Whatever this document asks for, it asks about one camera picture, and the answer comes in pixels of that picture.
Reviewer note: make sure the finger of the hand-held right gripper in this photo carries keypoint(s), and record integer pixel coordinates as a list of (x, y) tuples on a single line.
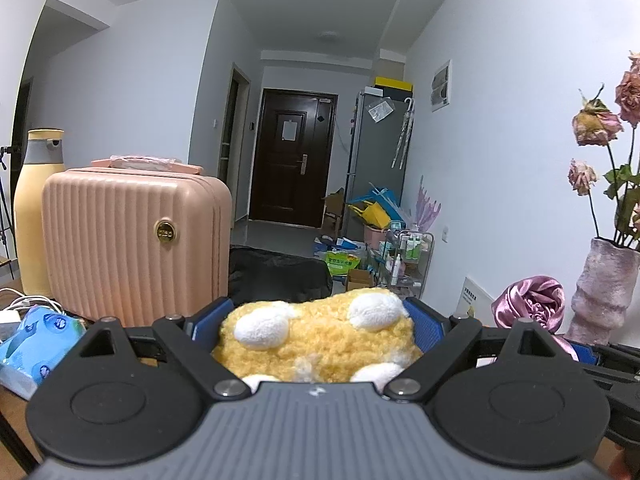
[(582, 352)]

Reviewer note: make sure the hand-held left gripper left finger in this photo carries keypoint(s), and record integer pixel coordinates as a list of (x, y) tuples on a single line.
[(205, 325)]

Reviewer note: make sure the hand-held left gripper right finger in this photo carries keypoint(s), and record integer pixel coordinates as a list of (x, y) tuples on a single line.
[(427, 332)]

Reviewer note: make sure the pink satin scrunchie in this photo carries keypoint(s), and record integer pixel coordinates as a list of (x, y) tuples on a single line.
[(535, 300)]

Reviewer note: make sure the yellow plush toy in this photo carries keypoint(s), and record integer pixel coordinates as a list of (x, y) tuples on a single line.
[(320, 335)]

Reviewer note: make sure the white flat panel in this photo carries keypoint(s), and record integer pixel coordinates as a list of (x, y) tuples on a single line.
[(475, 297)]

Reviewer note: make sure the pink textured vase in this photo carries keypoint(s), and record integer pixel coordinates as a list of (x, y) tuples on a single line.
[(602, 290)]

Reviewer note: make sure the metal trolley cart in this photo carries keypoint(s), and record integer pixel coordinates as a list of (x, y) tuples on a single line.
[(407, 260)]

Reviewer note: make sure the small cardboard box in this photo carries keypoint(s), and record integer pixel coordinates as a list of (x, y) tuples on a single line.
[(359, 280)]

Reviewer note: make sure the black bag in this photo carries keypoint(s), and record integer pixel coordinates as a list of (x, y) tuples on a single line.
[(280, 272)]

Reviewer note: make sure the pink bucket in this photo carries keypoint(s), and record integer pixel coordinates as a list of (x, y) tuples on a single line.
[(374, 237)]

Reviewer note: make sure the green printed bag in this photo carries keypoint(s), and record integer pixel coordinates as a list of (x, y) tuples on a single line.
[(342, 262)]

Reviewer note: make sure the pink ribbed suitcase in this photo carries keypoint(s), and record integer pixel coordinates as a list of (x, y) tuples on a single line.
[(125, 240)]

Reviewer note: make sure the blue and yellow bags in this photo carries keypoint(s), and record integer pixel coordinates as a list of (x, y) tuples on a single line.
[(375, 207)]

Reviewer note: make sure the brown cardboard box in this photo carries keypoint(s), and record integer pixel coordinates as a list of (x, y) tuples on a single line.
[(332, 215)]

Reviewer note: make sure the large blue tissue pack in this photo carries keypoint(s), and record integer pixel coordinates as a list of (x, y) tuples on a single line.
[(35, 342)]

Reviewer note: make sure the dark brown entrance door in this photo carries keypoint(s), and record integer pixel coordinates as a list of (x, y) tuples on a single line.
[(292, 170)]

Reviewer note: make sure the grey refrigerator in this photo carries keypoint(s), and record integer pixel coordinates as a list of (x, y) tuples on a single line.
[(372, 160)]

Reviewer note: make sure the white charger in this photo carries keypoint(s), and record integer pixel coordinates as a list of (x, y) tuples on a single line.
[(7, 325)]

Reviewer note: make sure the white folded umbrella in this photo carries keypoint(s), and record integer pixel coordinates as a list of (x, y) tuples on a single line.
[(404, 130)]

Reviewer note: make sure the yellow thermos bottle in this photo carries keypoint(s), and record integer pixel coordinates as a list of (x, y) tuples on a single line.
[(30, 210)]

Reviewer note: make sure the clear plastic pouch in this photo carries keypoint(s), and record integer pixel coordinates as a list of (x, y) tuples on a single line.
[(381, 110)]

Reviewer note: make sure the bunch of dried pink roses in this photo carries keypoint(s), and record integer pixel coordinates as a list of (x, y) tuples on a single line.
[(595, 120)]

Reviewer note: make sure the black tripod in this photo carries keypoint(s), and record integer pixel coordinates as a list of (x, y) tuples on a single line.
[(4, 195)]

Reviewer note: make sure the yellow box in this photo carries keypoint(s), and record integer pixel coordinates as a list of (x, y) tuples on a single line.
[(392, 84)]

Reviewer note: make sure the purple wall sticker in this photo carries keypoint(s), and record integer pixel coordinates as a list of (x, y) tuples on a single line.
[(427, 210)]

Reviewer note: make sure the grey interior door frame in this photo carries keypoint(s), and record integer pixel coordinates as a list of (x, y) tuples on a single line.
[(232, 135)]

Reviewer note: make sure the white wall panel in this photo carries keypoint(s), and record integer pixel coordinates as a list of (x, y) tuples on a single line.
[(441, 85)]

